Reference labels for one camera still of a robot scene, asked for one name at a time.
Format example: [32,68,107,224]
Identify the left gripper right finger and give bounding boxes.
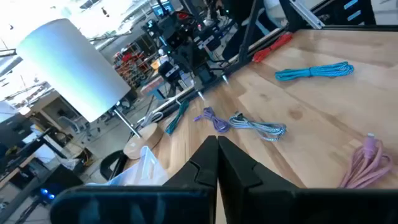
[217,136,398,224]

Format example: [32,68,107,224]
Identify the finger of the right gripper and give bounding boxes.
[217,70,230,85]
[191,79,206,101]

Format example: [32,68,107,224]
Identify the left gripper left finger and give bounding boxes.
[49,135,218,224]

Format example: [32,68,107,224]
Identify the dark teal braided cable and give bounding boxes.
[164,99,190,136]

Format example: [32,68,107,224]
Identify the purple USB cable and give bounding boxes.
[193,106,231,134]

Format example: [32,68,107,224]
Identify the red USB cable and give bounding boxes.
[252,32,294,63]

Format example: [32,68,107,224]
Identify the grey braided USB cable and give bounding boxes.
[228,112,287,142]

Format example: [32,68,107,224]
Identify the light blue braided cable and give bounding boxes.
[274,61,355,82]

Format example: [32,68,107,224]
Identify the pink USB cable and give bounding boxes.
[338,133,394,190]

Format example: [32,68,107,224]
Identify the clear plastic bin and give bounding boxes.
[86,145,170,187]

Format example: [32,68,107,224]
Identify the shelf with coloured bins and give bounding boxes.
[113,43,158,90]

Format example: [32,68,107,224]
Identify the black chair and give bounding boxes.
[99,150,129,181]

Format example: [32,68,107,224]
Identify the white shade table lamp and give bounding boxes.
[16,17,165,160]

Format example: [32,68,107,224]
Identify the black device with blue lights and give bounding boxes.
[30,164,84,205]

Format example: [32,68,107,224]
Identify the black frame post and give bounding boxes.
[238,0,265,65]

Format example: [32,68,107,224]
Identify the white lamp cord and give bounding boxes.
[136,110,165,128]

